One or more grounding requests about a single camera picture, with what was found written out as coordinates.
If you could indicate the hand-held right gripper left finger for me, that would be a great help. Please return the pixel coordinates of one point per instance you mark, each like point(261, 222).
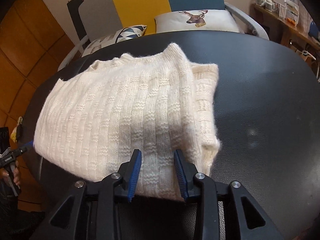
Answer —
point(133, 177)

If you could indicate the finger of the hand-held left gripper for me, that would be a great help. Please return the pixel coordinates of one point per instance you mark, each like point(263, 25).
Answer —
point(28, 145)

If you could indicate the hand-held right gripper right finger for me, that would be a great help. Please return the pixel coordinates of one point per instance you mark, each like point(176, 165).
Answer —
point(180, 177)

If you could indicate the cream knit sweater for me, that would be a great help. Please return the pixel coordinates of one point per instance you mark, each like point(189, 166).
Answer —
point(120, 110)

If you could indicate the person's left hand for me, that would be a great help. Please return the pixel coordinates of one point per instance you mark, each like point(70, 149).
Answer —
point(16, 176)

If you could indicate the yellow patterned pouch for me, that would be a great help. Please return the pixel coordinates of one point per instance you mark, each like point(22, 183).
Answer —
point(15, 133)

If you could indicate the person's dark clothing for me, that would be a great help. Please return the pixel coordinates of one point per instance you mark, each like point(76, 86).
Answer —
point(20, 217)

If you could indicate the geometric print pillow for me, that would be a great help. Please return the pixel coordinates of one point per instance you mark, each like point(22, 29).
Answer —
point(112, 38)

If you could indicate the white deer print pillow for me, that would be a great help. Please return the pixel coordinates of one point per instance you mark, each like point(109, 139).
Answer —
point(217, 20)

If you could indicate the grey yellow blue sofa chair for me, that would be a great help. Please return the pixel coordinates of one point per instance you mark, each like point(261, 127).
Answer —
point(140, 2)

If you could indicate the wooden side table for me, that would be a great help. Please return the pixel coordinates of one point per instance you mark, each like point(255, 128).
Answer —
point(300, 33)

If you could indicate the orange fruit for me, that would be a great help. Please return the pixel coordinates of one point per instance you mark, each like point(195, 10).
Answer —
point(290, 21)

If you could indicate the white carton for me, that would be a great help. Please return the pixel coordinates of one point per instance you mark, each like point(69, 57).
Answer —
point(282, 10)

